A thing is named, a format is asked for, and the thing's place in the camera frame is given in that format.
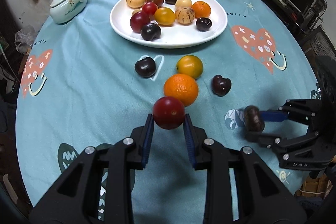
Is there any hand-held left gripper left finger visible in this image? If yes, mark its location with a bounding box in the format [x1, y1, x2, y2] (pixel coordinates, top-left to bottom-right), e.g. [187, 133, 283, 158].
[29, 114, 154, 224]

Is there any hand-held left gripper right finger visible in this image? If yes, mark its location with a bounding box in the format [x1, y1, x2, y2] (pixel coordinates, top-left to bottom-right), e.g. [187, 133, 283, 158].
[184, 114, 306, 224]

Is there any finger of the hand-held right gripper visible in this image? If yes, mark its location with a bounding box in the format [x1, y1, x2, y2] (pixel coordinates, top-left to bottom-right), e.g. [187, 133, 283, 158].
[245, 131, 319, 159]
[259, 99, 322, 125]

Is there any large brown purple fruit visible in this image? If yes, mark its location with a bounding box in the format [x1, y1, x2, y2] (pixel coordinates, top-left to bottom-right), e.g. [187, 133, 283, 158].
[243, 105, 265, 133]

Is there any red cherry tomato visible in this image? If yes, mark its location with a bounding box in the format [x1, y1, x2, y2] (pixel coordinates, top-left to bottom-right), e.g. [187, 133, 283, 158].
[152, 96, 186, 130]
[142, 2, 158, 16]

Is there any white plate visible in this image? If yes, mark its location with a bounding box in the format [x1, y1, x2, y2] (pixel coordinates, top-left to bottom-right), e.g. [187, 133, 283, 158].
[110, 0, 228, 49]

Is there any dark cherry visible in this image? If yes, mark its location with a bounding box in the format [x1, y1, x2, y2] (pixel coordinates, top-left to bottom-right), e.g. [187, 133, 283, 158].
[141, 23, 162, 41]
[212, 75, 232, 97]
[135, 57, 156, 79]
[196, 17, 213, 31]

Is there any red plum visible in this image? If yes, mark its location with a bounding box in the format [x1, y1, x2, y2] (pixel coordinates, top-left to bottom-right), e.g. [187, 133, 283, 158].
[130, 11, 151, 33]

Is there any striped yellow pepino melon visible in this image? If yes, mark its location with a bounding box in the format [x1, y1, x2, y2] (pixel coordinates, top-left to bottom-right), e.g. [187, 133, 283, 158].
[175, 7, 195, 26]

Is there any orange tomato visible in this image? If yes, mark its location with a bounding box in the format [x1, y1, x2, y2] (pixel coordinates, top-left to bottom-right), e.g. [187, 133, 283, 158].
[154, 7, 176, 27]

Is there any orange mandarin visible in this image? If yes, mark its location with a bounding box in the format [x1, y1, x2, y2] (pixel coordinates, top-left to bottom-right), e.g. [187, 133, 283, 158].
[192, 1, 212, 19]
[164, 73, 199, 107]

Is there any cream round fruit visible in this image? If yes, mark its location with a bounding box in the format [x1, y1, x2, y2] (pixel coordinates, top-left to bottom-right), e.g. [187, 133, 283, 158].
[175, 0, 193, 10]

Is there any tan pastry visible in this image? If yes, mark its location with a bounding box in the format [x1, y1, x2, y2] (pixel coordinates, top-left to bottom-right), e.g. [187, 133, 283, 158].
[126, 0, 145, 9]

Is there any cardboard box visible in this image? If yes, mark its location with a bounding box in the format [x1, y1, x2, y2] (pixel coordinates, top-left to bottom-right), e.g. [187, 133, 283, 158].
[297, 174, 332, 197]

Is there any yellow green tangerine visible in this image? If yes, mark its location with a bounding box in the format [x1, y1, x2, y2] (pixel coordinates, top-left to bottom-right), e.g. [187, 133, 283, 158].
[176, 55, 204, 80]

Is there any blue printed tablecloth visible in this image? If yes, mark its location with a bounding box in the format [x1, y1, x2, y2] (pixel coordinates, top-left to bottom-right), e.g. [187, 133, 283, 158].
[16, 0, 326, 224]

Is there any black desk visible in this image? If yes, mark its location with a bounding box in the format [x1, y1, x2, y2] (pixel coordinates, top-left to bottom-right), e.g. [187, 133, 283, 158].
[241, 0, 328, 38]

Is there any pale green lidded ceramic jar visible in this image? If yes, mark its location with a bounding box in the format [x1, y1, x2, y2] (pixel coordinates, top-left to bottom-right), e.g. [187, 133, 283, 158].
[50, 0, 87, 24]

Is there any clear plastic bag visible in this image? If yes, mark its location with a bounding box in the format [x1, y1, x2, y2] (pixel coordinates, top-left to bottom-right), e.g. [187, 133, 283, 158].
[14, 25, 36, 52]

